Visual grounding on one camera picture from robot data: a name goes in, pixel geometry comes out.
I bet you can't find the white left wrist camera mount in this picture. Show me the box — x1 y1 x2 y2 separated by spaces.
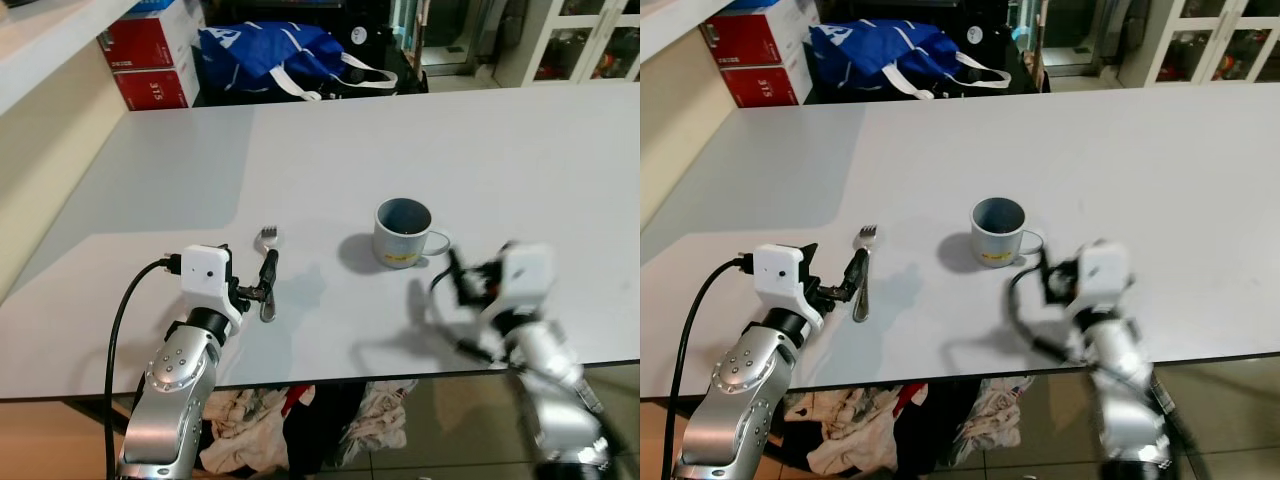
752 243 827 333
179 244 247 328

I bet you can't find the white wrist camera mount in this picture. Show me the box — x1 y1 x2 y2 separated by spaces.
1073 240 1133 313
493 242 555 313
752 243 827 333
179 244 247 328

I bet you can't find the white counter ledge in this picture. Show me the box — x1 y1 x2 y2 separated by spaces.
0 0 141 116
640 0 746 63

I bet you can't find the grey-blue mug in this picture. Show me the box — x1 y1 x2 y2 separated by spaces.
373 197 454 270
969 196 1047 269

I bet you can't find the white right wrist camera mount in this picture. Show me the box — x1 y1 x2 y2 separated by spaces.
1073 240 1133 313
493 242 555 313

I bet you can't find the pile of clothes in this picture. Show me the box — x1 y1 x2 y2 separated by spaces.
198 380 413 479
788 377 1013 479

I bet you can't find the silver metal fork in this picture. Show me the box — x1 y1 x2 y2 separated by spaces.
851 224 880 324
257 225 284 324

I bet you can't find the large red cardboard box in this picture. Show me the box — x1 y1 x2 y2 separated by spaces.
98 0 205 73
702 0 813 69

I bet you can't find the small red cardboard box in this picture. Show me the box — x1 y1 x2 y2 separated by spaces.
720 63 809 109
112 64 199 112

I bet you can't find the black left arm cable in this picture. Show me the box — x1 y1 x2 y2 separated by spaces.
104 256 187 480
667 256 757 480

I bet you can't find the blue bag with white straps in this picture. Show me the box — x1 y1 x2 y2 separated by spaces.
197 21 400 102
808 19 1010 100

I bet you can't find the white glass-door cabinet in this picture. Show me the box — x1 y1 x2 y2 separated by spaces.
1114 0 1280 91
493 0 641 89

